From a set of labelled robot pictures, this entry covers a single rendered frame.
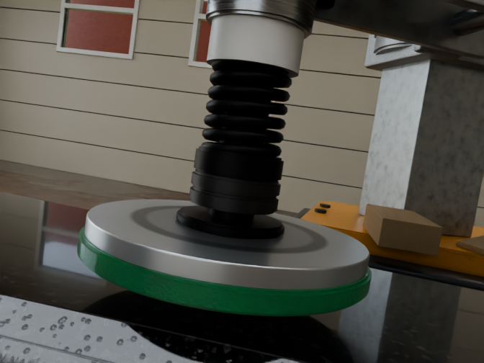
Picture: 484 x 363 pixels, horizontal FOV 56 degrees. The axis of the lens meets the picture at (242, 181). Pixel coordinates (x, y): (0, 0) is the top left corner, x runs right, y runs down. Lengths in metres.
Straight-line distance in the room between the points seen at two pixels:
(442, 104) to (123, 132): 6.54
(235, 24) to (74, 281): 0.22
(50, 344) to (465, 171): 0.96
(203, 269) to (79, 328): 0.10
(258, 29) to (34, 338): 0.25
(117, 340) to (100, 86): 7.35
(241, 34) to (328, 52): 6.28
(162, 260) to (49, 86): 7.89
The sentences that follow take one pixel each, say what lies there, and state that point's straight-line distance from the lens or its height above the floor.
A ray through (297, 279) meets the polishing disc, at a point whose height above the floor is 0.86.
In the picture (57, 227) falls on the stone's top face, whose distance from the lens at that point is 0.55.
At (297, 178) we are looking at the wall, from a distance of 6.50.
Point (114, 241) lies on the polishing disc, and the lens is 0.28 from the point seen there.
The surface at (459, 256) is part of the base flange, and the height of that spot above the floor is 0.77.
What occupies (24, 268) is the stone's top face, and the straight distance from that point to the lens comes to 0.40.
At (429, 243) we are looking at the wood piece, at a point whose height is 0.80.
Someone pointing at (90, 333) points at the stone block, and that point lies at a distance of 0.32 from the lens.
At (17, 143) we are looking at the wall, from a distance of 8.45.
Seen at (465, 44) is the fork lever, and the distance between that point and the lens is 0.49.
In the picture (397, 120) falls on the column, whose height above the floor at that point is 1.02.
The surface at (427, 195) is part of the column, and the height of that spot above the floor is 0.86.
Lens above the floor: 0.93
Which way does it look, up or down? 5 degrees down
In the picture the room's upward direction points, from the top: 8 degrees clockwise
